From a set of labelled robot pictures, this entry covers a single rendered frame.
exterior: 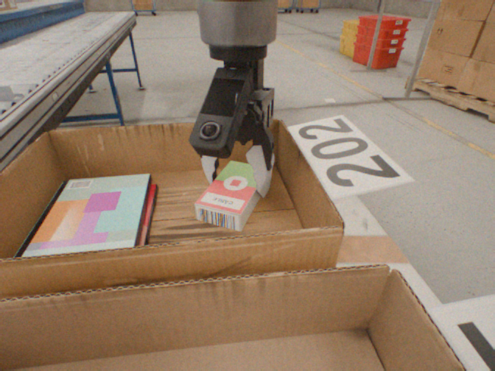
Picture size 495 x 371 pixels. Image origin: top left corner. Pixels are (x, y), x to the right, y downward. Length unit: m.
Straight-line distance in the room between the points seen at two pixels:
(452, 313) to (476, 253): 1.52
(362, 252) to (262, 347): 0.19
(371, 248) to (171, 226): 0.27
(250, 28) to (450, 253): 1.51
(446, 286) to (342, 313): 1.24
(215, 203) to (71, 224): 0.19
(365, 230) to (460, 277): 1.17
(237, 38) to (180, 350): 0.32
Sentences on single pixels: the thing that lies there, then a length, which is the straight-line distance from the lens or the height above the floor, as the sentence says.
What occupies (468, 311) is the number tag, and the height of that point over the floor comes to 0.86.
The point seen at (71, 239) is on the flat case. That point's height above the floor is 0.78.
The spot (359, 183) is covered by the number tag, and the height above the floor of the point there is 0.86.
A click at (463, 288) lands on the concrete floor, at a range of 1.57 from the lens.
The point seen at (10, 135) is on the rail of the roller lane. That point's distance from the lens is 0.99.
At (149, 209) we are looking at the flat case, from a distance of 0.45.
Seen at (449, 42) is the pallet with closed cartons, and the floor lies 0.54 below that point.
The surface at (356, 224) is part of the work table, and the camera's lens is 0.46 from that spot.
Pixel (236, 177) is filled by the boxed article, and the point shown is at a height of 0.79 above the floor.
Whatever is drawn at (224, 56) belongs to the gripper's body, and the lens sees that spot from 0.37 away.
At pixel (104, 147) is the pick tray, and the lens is 0.55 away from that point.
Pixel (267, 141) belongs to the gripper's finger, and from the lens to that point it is 0.39.
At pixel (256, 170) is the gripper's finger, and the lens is 0.42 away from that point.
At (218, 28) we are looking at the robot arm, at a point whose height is 1.00.
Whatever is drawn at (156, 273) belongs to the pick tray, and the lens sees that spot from 0.30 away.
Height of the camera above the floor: 1.04
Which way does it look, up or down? 34 degrees down
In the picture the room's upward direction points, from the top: straight up
